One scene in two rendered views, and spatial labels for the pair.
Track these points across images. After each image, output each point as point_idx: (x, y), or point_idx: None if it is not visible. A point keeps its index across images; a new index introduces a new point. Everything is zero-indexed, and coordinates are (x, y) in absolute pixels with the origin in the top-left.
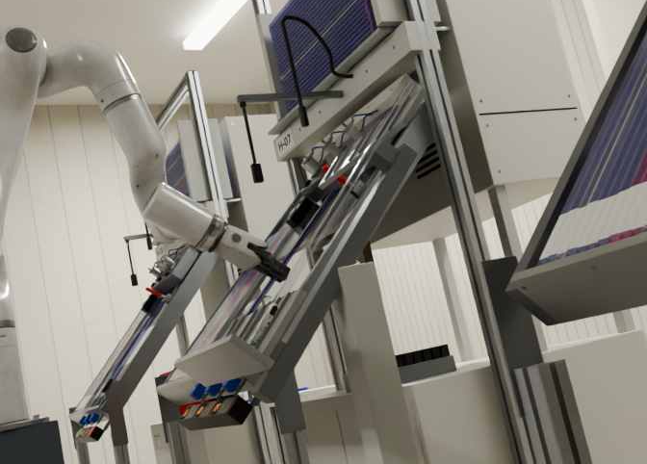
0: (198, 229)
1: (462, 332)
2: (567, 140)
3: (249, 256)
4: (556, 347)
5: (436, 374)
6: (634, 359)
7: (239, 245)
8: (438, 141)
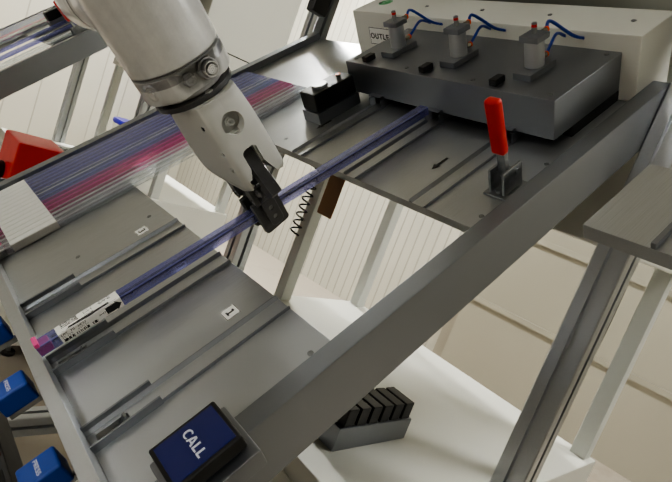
0: (161, 55)
1: (370, 278)
2: None
3: (237, 173)
4: (505, 434)
5: (380, 442)
6: None
7: (229, 142)
8: (647, 164)
